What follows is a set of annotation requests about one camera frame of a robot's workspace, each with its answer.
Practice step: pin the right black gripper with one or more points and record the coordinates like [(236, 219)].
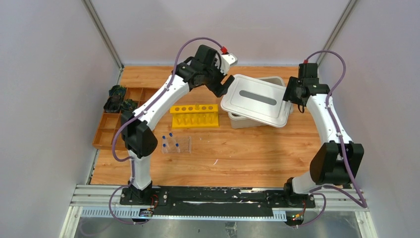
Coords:
[(289, 94)]

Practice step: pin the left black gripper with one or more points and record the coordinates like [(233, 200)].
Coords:
[(216, 83)]

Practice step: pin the white plastic bin lid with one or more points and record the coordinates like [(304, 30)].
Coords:
[(256, 100)]

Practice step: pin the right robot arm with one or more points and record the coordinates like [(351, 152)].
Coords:
[(339, 157)]

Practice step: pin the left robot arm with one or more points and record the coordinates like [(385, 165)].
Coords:
[(209, 68)]

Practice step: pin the beige plastic bin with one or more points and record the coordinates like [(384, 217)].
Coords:
[(242, 121)]

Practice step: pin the yellow test tube rack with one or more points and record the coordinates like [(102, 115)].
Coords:
[(185, 116)]

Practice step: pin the clear well plate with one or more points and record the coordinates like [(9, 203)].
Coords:
[(185, 143)]

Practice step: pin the wooden compartment tray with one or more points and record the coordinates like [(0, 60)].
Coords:
[(120, 99)]

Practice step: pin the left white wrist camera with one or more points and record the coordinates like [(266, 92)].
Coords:
[(227, 61)]

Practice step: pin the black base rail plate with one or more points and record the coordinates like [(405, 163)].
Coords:
[(216, 202)]

